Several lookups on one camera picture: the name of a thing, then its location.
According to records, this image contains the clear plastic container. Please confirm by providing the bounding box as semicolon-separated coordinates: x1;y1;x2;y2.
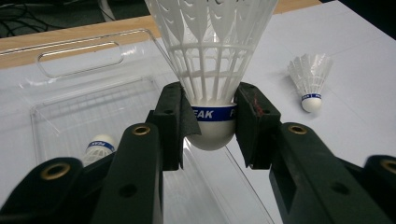
0;27;275;224

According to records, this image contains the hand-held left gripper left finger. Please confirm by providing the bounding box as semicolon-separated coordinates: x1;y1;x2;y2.
90;81;202;224

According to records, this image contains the white shuttlecock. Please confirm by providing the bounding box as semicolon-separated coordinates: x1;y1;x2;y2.
81;133;118;167
144;0;279;152
287;53;333;114

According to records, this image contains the tangle of cables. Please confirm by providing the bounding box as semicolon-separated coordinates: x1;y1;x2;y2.
0;0;117;36

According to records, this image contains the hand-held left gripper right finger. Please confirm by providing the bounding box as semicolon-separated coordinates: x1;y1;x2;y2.
233;82;393;224

